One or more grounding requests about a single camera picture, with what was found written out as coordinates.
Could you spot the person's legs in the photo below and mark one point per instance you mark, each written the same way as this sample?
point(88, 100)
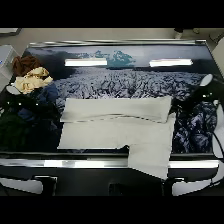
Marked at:
point(178, 33)

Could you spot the blue garment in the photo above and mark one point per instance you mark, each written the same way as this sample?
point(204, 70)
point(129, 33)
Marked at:
point(50, 94)

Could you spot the brown garment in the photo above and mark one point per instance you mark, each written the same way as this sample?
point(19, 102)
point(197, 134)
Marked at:
point(25, 64)

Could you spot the dark green garment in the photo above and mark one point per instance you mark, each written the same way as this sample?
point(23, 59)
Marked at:
point(11, 128)

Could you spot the white pants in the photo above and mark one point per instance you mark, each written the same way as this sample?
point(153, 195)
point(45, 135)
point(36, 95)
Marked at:
point(116, 133)

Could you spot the cream garment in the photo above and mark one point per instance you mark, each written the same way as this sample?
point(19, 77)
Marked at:
point(31, 81)

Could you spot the silver frame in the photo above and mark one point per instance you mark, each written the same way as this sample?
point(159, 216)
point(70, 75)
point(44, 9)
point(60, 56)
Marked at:
point(83, 163)

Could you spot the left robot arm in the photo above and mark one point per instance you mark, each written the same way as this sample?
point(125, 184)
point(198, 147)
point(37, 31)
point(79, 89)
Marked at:
point(12, 89)

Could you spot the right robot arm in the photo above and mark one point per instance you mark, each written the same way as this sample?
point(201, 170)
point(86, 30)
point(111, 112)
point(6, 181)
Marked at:
point(206, 80)

